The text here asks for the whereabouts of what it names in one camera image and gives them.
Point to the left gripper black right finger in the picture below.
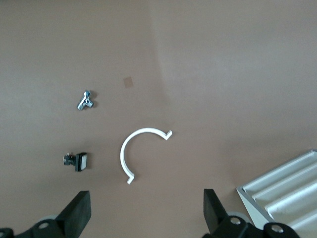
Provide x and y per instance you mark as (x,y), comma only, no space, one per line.
(218,228)

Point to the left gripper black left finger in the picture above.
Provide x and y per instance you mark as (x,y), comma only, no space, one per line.
(74,218)

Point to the white plastic drawer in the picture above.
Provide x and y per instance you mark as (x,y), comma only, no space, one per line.
(294,205)
(284,171)
(289,188)
(307,226)

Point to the white drawer cabinet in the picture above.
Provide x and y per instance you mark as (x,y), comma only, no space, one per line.
(252,208)

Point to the white curved plastic clip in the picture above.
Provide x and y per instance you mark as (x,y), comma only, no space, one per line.
(122,153)

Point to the small metal blue component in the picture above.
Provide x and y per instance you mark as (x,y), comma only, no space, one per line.
(85,102)

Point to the brown tape patch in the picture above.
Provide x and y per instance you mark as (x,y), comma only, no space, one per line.
(128,82)

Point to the black switch with white face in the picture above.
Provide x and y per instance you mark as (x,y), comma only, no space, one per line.
(80,161)

